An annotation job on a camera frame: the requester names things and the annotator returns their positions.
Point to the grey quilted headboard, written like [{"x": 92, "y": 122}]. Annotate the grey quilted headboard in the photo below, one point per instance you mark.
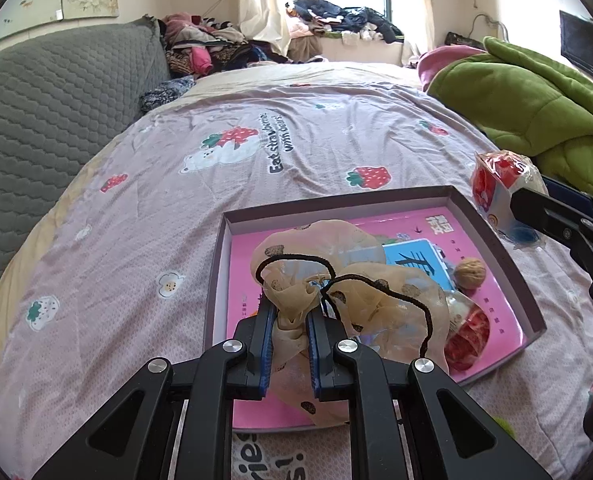
[{"x": 41, "y": 110}]

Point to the shallow cardboard box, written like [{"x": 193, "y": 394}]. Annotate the shallow cardboard box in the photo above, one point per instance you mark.
[{"x": 216, "y": 285}]

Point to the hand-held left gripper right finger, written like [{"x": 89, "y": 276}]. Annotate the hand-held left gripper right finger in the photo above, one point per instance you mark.
[{"x": 315, "y": 355}]

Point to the strawberry printed bed sheet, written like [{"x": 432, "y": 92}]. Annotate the strawberry printed bed sheet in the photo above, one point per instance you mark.
[{"x": 176, "y": 240}]

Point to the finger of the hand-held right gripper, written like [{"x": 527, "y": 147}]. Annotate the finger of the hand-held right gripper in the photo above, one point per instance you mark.
[
  {"x": 569, "y": 197},
  {"x": 546, "y": 217}
]

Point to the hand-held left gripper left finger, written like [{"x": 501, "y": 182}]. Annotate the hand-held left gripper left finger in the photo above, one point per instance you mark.
[{"x": 265, "y": 345}]

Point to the green fleece blanket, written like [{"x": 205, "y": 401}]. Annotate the green fleece blanket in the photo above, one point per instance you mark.
[{"x": 526, "y": 95}]

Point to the red egg-shaped snack packet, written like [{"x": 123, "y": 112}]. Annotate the red egg-shaped snack packet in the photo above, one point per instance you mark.
[
  {"x": 469, "y": 335},
  {"x": 491, "y": 185}
]

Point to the black television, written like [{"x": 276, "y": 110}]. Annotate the black television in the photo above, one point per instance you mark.
[{"x": 586, "y": 47}]

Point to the cream curtain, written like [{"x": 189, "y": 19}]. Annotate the cream curtain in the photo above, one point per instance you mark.
[
  {"x": 434, "y": 5},
  {"x": 264, "y": 5}
]

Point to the pile of clothes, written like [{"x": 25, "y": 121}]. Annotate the pile of clothes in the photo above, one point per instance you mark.
[{"x": 201, "y": 45}]

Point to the walnut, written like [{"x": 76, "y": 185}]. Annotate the walnut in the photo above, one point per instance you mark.
[{"x": 470, "y": 274}]

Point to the dark patterned cloth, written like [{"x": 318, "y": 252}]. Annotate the dark patterned cloth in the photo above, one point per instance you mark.
[{"x": 166, "y": 92}]

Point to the dark clothes on windowsill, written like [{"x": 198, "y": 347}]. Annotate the dark clothes on windowsill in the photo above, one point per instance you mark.
[{"x": 346, "y": 17}]

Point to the pink pillow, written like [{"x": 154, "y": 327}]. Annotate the pink pillow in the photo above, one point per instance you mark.
[{"x": 441, "y": 62}]

